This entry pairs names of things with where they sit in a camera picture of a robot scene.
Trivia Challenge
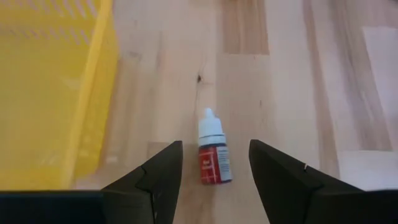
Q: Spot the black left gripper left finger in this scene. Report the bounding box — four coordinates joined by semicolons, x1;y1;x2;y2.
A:
101;140;183;224

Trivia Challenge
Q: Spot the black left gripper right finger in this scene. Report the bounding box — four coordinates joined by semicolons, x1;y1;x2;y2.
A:
248;139;368;224

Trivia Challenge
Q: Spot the small red-label dropper bottle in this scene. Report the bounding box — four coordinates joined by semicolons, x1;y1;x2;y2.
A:
198;107;233;185

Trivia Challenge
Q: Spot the yellow plastic basket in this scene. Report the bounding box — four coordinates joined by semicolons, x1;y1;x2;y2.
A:
0;0;121;191

